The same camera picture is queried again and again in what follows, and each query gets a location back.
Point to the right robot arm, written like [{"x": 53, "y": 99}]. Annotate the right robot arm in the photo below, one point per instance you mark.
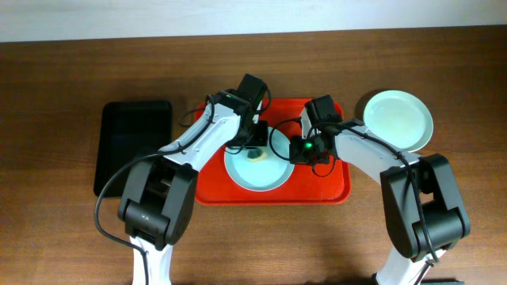
[{"x": 424, "y": 211}]

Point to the light blue plate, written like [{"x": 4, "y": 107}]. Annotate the light blue plate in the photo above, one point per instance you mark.
[{"x": 265, "y": 175}]

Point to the black plastic tray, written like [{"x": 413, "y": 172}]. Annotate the black plastic tray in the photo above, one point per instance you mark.
[{"x": 129, "y": 129}]

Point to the green yellow sponge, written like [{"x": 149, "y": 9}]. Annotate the green yellow sponge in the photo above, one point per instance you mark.
[{"x": 256, "y": 155}]

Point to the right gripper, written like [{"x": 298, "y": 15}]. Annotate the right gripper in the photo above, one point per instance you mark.
[{"x": 296, "y": 155}]

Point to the mint green plate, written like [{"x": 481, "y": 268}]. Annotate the mint green plate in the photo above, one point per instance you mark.
[{"x": 399, "y": 118}]

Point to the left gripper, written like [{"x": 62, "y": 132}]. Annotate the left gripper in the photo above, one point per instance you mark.
[{"x": 262, "y": 138}]

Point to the red plastic tray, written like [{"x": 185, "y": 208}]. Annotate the red plastic tray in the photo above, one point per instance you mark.
[{"x": 331, "y": 184}]

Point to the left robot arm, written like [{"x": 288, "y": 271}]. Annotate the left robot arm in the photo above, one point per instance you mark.
[{"x": 160, "y": 190}]

